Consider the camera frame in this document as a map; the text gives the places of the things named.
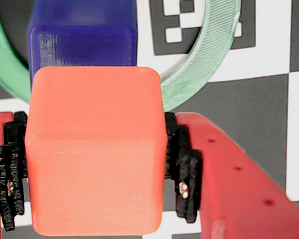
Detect green flat ring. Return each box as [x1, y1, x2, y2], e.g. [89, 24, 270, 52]
[0, 0, 242, 113]

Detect blue cube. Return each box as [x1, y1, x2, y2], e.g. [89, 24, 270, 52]
[27, 0, 138, 84]

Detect orange cube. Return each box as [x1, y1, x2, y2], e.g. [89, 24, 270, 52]
[24, 66, 168, 237]

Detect black white marker checkerboard mat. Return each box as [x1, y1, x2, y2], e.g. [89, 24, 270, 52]
[0, 0, 299, 239]

